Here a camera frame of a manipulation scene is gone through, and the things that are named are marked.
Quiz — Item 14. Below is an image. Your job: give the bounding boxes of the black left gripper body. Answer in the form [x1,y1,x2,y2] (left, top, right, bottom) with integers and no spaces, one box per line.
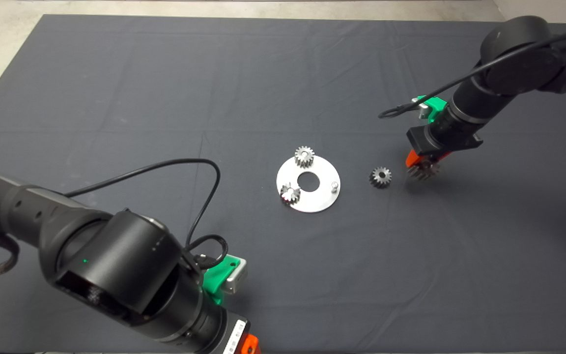
[192,302,249,354]

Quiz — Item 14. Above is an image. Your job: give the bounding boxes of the left wrist green camera mount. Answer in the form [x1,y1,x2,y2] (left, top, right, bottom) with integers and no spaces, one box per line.
[203,256,240,305]

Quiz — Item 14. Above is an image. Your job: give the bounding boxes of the left wrist black camera cable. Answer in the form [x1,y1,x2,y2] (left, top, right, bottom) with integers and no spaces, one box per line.
[64,158,228,268]

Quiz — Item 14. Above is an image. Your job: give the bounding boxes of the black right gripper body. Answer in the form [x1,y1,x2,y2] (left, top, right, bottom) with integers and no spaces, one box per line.
[407,106,485,159]

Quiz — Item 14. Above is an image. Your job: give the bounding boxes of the wrist green camera mount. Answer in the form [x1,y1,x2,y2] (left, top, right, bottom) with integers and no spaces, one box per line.
[418,96,448,123]
[203,256,240,305]

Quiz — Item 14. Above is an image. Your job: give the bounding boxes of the dark grey table cloth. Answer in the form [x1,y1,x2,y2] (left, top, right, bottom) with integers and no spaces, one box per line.
[0,14,566,354]

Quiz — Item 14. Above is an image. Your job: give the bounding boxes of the large steel gear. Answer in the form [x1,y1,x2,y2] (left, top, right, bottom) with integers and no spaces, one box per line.
[407,161,441,181]

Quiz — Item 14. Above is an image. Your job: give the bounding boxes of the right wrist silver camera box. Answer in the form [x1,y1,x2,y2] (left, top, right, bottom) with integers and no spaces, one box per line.
[412,96,433,120]

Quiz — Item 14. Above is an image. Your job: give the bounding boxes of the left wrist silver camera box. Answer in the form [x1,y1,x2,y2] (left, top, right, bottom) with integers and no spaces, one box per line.
[225,259,248,295]

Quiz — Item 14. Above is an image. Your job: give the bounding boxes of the wrist black camera cable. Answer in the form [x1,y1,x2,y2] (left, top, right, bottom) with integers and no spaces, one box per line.
[379,29,566,119]
[64,158,228,268]

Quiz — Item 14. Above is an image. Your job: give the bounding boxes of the right wrist black camera cable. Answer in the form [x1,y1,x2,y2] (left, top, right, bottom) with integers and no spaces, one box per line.
[379,29,566,119]

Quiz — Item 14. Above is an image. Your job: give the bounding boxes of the right wrist green camera mount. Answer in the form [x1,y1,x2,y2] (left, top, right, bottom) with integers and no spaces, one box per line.
[418,96,448,123]

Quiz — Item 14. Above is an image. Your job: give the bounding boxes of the small dark steel gear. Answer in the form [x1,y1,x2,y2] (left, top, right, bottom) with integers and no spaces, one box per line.
[369,167,393,189]

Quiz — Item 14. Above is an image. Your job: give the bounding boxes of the round metal plate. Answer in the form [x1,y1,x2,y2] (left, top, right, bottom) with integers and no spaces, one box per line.
[277,156,341,213]

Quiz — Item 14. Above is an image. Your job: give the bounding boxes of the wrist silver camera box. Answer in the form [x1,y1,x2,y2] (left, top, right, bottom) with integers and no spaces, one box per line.
[225,259,248,295]
[412,96,433,120]

